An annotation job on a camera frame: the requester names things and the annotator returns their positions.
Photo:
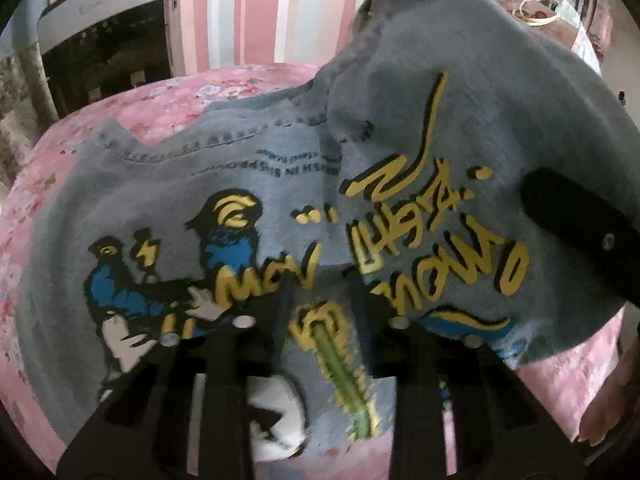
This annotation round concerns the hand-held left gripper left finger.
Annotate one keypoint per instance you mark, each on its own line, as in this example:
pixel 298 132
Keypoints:
pixel 267 332

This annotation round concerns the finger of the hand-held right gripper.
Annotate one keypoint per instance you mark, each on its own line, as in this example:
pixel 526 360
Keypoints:
pixel 575 220

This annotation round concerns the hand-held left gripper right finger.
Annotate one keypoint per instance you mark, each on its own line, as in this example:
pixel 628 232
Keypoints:
pixel 382 332

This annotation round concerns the blue denim jacket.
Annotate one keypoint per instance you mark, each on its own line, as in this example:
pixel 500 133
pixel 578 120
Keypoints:
pixel 310 200

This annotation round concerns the person's right hand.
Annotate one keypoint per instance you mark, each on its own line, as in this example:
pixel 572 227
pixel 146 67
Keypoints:
pixel 607 405

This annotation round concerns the pale printed cloth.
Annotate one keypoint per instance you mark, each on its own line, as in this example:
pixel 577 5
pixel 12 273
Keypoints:
pixel 577 35

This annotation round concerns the pink gift bag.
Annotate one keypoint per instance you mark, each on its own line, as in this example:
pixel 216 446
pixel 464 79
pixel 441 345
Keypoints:
pixel 537 15

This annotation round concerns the pink floral bedsheet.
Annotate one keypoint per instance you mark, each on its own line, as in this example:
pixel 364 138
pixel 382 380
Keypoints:
pixel 55 170

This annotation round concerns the floral curtain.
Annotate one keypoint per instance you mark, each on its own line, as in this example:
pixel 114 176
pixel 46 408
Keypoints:
pixel 20 110

